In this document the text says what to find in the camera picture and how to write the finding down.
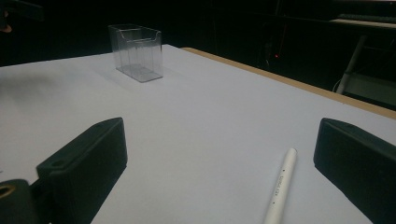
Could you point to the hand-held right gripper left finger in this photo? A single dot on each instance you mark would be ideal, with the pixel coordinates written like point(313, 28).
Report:
point(84, 161)

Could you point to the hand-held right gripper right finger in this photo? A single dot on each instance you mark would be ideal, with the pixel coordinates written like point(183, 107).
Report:
point(358, 161)

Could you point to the white pen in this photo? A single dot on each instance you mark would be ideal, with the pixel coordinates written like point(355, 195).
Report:
point(281, 189)

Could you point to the clear plastic holder box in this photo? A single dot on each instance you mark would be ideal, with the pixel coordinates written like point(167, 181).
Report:
point(138, 53)

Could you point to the white metal stand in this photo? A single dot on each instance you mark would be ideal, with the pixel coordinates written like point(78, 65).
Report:
point(364, 74)

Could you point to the dark keyboard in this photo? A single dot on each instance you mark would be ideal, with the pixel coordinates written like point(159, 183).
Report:
point(367, 17)

